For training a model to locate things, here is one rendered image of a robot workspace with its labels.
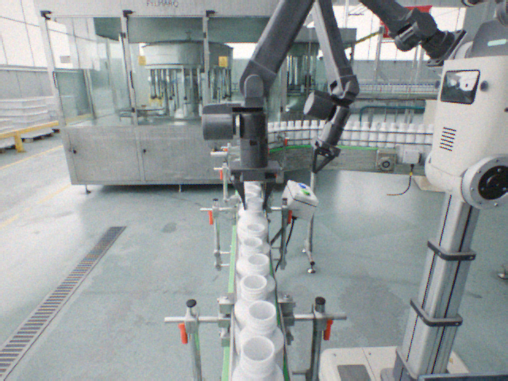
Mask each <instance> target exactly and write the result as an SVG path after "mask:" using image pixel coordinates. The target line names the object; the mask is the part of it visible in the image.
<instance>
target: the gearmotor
mask: <svg viewBox="0 0 508 381"><path fill-rule="evenodd" d="M431 151H432V146H423V145H415V144H399V145H396V147H395V150H394V149H389V148H380V149H377V151H376V158H375V172H376V173H379V172H387V173H394V170H395V164H404V165H410V167H411V172H410V182H411V176H412V172H413V167H414V165H416V166H425V162H426V159H427V157H428V155H429V154H430V153H431ZM410 182H409V186H408V188H407V189H406V190H405V191H404V192H403V193H401V194H404V193H406V192H407V191H408V189H409V188H410ZM401 194H387V195H390V196H396V195H401Z"/></svg>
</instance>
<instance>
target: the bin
mask: <svg viewBox="0 0 508 381"><path fill-rule="evenodd" d="M417 381H508V371H495V372H469V373H442V374H439V375H418V377H417Z"/></svg>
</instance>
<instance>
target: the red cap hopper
mask: <svg viewBox="0 0 508 381"><path fill-rule="evenodd" d="M404 7H405V8H408V9H409V10H410V11H411V10H413V9H414V8H415V7H417V9H418V10H420V11H421V12H427V13H429V11H430V9H431V8H432V7H433V5H425V6H404ZM378 27H385V29H386V32H387V34H379V35H377V40H376V54H375V65H374V71H373V78H372V86H374V84H376V86H377V82H378V76H380V77H381V78H382V79H383V80H384V82H385V81H389V79H388V78H387V77H386V76H385V75H384V74H383V72H382V71H397V70H407V71H409V72H408V73H406V74H405V75H404V76H403V77H402V78H401V79H400V80H399V82H401V81H402V80H403V79H404V78H405V79H404V80H403V81H404V82H405V81H406V80H407V79H409V78H410V84H411V86H412V84H413V81H414V73H415V72H417V73H416V78H415V83H414V86H416V84H418V82H419V77H420V74H421V65H422V60H423V55H424V50H425V49H424V48H421V50H420V55H419V60H418V67H416V62H417V57H418V48H419V46H416V47H415V50H414V59H413V64H412V67H405V68H396V67H379V64H380V61H379V59H380V53H381V46H382V44H384V43H394V41H393V39H391V38H390V37H389V36H388V33H389V30H388V28H387V27H386V26H385V25H384V24H383V23H382V22H381V21H380V20H379V24H378ZM382 40H388V41H382ZM409 73H410V75H409V76H408V74H409ZM381 74H382V75H381ZM407 76H408V77H407ZM373 113H374V108H369V110H368V122H369V123H368V128H371V126H372V119H373ZM408 113H409V109H406V112H405V117H404V122H403V124H406V123H407V118H408ZM413 118H414V110H412V109H411V111H410V119H409V124H408V129H409V127H410V124H412V123H413Z"/></svg>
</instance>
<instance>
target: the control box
mask: <svg viewBox="0 0 508 381"><path fill-rule="evenodd" d="M301 189H306V190H308V191H309V192H310V194H305V193H303V192H301ZM281 198H287V205H288V207H299V209H300V211H292V214H291V218H292V223H291V230H290V232H289V236H288V238H287V242H286V247H287V245H288V242H289V240H290V238H291V233H292V229H293V226H294V220H297V217H300V218H302V219H305V220H307V221H310V220H311V218H312V217H313V215H314V213H315V210H316V209H317V206H318V204H319V201H318V200H317V198H316V196H315V195H314V193H313V191H312V190H311V189H310V187H308V186H306V188H303V187H300V186H299V185H298V183H296V182H294V181H291V180H288V182H287V185H286V187H285V190H284V192H283V195H282V197H281ZM280 235H281V228H280V230H279V231H278V232H277V234H276V235H275V237H274V238H273V239H272V240H271V246H273V244H274V243H275V242H276V241H277V239H278V238H279V236H280Z"/></svg>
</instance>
